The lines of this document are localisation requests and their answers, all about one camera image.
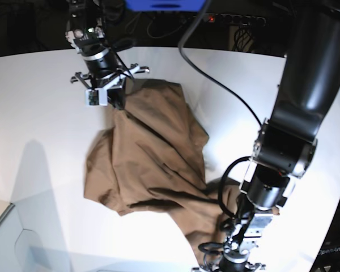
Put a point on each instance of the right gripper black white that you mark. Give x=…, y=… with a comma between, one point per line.
x=114, y=83

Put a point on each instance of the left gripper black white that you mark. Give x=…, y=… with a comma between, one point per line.
x=226, y=266

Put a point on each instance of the brown t-shirt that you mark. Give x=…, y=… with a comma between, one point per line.
x=151, y=160

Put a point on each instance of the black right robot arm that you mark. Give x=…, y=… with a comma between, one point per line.
x=107, y=74

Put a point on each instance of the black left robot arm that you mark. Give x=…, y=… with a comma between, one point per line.
x=286, y=142

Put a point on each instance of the blue box overhead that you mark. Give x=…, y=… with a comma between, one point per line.
x=165, y=5

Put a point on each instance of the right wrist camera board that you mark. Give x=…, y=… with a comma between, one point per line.
x=97, y=97

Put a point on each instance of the black power strip red switch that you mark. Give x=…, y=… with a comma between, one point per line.
x=234, y=19

